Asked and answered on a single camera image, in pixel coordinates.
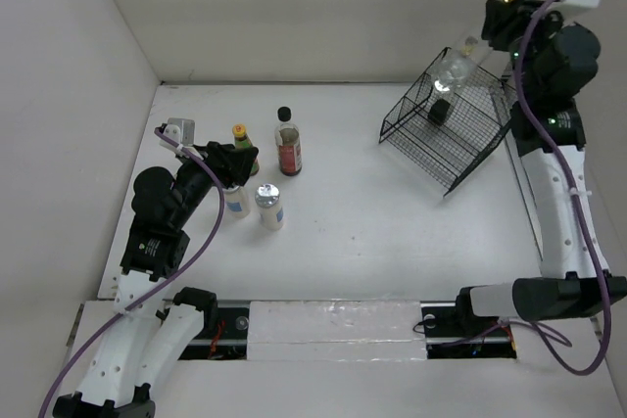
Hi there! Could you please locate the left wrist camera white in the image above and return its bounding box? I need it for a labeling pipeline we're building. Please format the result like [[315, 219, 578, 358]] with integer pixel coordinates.
[[158, 117, 195, 152]]

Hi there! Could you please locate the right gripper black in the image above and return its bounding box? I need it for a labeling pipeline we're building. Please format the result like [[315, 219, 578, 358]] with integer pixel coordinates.
[[481, 0, 572, 101]]

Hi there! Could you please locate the metal base rail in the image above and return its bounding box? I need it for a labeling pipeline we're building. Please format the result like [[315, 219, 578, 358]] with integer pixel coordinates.
[[161, 307, 520, 363]]

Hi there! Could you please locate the black wire basket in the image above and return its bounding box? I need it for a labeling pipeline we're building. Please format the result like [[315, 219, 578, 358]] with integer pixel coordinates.
[[378, 47, 517, 195]]

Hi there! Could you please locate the yellow cap chili sauce bottle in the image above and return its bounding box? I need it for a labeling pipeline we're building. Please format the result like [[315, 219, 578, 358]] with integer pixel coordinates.
[[232, 123, 260, 176]]

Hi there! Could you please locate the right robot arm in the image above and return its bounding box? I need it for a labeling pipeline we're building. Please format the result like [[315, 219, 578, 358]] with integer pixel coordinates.
[[453, 0, 626, 334]]

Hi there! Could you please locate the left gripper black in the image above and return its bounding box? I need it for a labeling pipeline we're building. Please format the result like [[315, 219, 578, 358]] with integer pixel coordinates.
[[169, 140, 256, 227]]

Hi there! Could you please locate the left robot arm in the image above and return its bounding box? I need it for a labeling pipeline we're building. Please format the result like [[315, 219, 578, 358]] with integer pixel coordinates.
[[41, 142, 259, 417]]

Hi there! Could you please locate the white jar silver lid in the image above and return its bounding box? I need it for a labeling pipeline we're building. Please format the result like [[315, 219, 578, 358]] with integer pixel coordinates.
[[223, 185, 251, 219], [255, 183, 284, 231]]

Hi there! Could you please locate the glass cruet gold cap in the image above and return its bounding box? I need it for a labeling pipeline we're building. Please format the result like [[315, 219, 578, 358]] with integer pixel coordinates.
[[433, 0, 535, 96]]

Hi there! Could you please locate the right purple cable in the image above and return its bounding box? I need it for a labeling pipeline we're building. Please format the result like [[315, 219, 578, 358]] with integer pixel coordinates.
[[489, 0, 614, 376]]

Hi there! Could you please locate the dark sauce glass cruet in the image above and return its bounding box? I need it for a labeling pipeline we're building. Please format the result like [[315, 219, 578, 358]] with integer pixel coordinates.
[[427, 98, 451, 126]]

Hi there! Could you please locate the black cap red label bottle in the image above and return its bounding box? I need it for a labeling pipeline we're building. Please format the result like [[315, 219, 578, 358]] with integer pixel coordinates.
[[274, 107, 302, 176]]

